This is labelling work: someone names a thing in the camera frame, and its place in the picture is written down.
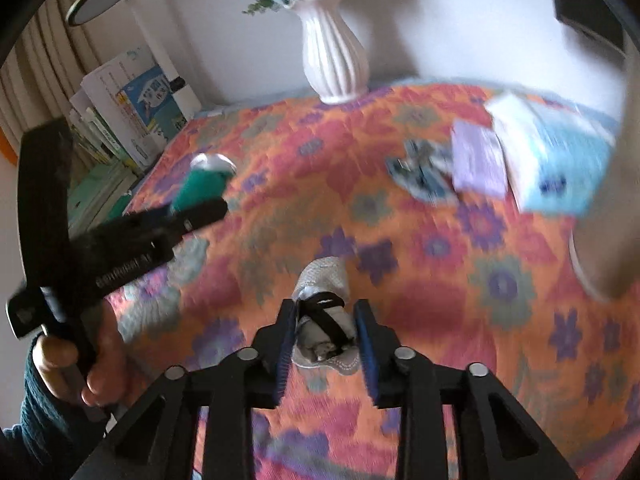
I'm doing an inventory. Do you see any person's left forearm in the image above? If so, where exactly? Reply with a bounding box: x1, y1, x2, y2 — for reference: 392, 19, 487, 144
0, 350, 116, 480

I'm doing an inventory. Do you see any row of upright books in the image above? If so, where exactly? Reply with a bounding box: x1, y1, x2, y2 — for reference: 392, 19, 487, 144
67, 47, 188, 171

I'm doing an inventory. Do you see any blue white printed packet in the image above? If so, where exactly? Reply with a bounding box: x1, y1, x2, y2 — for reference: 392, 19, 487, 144
385, 139, 458, 206

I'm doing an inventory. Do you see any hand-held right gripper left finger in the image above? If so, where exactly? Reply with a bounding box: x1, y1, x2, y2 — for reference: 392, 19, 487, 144
70, 299, 301, 480

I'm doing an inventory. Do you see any white ribbed vase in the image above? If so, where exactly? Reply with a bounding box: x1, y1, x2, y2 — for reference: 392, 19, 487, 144
292, 0, 371, 106

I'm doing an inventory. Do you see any purple tissue packet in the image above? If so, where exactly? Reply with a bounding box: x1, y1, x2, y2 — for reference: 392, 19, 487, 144
450, 119, 510, 200

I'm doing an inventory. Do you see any floral quilted mat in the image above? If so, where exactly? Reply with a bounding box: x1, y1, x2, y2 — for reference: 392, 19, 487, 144
105, 80, 640, 480

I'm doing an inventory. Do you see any gold thermos bottle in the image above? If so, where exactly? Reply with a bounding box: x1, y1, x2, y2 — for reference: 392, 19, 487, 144
567, 55, 640, 303

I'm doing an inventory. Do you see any green book stack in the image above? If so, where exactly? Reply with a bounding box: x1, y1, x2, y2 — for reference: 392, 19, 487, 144
67, 165, 141, 231

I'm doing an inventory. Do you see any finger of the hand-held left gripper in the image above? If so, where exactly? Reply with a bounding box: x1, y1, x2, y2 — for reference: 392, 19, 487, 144
150, 196, 229, 242

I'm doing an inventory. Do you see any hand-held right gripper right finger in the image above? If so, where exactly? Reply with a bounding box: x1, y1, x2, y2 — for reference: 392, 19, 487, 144
352, 300, 581, 480

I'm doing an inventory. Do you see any green tissue packet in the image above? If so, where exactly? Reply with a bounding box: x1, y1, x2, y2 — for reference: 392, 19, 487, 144
169, 152, 238, 213

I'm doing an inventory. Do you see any black monitor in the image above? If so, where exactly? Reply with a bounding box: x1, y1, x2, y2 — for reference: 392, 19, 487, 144
542, 0, 628, 56

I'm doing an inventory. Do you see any person's left hand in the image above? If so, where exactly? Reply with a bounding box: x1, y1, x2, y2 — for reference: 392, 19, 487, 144
31, 300, 128, 408

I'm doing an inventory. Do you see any orange panel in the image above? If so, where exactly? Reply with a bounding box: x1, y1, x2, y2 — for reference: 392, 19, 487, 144
0, 130, 18, 166

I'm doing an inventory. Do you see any cream pleated curtain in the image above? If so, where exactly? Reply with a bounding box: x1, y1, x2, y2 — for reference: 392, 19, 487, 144
0, 0, 116, 161

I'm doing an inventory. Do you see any white blue tissue pack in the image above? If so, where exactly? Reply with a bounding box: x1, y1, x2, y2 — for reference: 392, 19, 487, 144
485, 92, 617, 216

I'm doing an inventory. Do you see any grey white cloth item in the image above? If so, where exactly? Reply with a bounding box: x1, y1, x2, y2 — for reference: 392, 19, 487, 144
290, 255, 362, 376

